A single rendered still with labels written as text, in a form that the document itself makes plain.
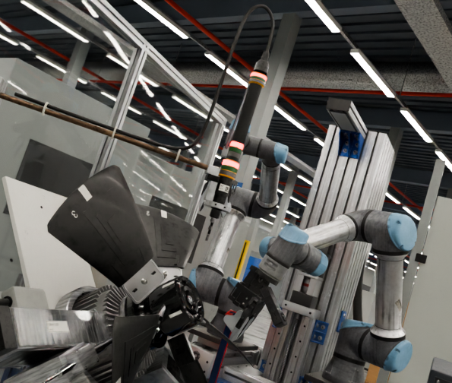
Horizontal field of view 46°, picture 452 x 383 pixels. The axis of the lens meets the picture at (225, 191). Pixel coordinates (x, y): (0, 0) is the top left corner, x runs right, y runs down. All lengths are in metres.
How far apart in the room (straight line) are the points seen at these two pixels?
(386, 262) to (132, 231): 0.94
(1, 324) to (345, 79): 10.36
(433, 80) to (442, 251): 7.48
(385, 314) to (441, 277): 1.16
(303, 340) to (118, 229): 1.17
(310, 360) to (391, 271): 0.58
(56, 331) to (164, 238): 0.45
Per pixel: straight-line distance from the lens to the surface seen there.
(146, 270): 1.22
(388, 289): 1.87
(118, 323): 0.94
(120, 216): 1.17
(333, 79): 11.20
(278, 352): 2.20
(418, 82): 10.43
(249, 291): 1.48
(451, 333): 3.01
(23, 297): 1.10
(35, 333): 1.04
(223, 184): 1.34
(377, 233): 1.82
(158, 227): 1.44
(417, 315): 3.01
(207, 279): 2.18
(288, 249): 1.46
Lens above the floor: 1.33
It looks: 7 degrees up
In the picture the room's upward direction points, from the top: 18 degrees clockwise
